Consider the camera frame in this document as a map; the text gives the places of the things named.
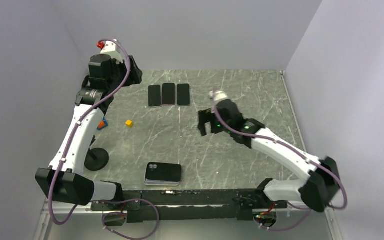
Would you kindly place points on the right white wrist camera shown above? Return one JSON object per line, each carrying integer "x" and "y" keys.
{"x": 217, "y": 95}

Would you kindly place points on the small yellow cube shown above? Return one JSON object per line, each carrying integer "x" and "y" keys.
{"x": 129, "y": 123}

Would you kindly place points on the orange blue toy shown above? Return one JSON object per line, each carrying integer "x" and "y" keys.
{"x": 103, "y": 124}

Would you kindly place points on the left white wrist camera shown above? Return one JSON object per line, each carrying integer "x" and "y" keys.
{"x": 111, "y": 49}

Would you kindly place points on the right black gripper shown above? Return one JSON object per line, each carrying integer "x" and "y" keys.
{"x": 206, "y": 116}

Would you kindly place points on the black phone case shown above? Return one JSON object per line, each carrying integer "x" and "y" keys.
{"x": 163, "y": 172}

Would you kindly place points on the black phone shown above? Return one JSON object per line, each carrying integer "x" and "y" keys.
{"x": 154, "y": 96}
{"x": 168, "y": 95}

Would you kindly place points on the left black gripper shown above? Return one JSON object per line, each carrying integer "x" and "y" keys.
{"x": 135, "y": 77}

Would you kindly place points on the black round stand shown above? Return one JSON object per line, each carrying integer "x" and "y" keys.
{"x": 97, "y": 158}

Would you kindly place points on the white phone case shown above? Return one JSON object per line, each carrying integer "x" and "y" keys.
{"x": 162, "y": 184}

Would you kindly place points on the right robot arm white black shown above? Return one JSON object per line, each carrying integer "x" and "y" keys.
{"x": 318, "y": 180}

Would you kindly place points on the black base frame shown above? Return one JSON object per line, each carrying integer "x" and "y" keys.
{"x": 170, "y": 205}

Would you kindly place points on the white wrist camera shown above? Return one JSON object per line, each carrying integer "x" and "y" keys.
{"x": 111, "y": 49}
{"x": 217, "y": 95}

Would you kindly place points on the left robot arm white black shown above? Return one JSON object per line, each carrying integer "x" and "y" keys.
{"x": 63, "y": 179}

